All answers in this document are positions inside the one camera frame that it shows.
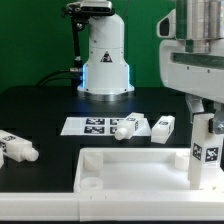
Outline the black cable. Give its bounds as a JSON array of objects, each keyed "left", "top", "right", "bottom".
[{"left": 35, "top": 69, "right": 83, "bottom": 87}]

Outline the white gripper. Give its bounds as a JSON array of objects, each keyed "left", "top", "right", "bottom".
[{"left": 157, "top": 8, "right": 224, "bottom": 135}]

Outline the white marker sheet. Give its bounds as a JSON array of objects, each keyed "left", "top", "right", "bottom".
[{"left": 60, "top": 116, "right": 153, "bottom": 138}]

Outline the white desk top tray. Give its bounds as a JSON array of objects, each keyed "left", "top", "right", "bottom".
[{"left": 72, "top": 147, "right": 221, "bottom": 194}]

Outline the black camera on stand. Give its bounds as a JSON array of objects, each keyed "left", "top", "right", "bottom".
[{"left": 62, "top": 0, "right": 115, "bottom": 17}]

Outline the black camera stand pole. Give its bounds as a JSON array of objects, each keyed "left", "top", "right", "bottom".
[{"left": 71, "top": 17, "right": 83, "bottom": 95}]

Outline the white front fence bar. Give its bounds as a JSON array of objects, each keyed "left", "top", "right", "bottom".
[{"left": 0, "top": 191, "right": 224, "bottom": 221}]

